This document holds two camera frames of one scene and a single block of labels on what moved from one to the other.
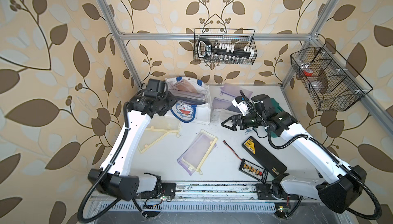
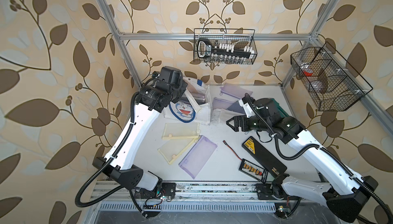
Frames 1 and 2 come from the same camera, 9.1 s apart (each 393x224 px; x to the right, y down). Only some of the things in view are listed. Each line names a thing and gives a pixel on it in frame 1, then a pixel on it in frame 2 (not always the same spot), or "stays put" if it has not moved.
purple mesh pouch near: (218, 103) stays put
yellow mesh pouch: (157, 127) to (178, 130)
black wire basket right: (331, 83) stays put
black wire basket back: (225, 46) stays put
